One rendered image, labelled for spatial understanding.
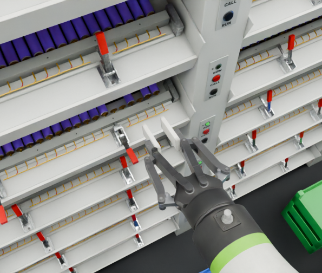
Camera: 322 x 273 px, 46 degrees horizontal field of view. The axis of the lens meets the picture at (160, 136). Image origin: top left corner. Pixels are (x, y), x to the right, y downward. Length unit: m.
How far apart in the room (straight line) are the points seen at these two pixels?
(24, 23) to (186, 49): 0.30
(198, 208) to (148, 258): 1.09
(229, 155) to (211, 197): 0.70
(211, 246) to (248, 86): 0.48
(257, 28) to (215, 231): 0.39
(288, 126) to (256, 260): 0.90
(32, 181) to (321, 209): 1.17
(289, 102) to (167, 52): 0.57
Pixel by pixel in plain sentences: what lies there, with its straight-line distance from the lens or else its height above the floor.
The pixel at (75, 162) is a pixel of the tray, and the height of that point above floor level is 0.90.
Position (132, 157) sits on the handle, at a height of 0.92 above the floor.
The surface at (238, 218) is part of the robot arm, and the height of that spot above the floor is 1.09.
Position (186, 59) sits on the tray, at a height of 1.09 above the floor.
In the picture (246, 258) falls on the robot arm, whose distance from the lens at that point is 0.52.
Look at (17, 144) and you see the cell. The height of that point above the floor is 0.94.
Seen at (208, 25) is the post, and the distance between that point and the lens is 0.65.
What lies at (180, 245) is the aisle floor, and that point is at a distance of 1.66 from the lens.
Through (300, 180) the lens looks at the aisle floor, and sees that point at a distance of 1.87.
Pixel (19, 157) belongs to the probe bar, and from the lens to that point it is 0.80.
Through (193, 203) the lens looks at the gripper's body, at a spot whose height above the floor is 1.06.
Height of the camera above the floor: 1.60
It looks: 59 degrees down
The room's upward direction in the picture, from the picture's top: straight up
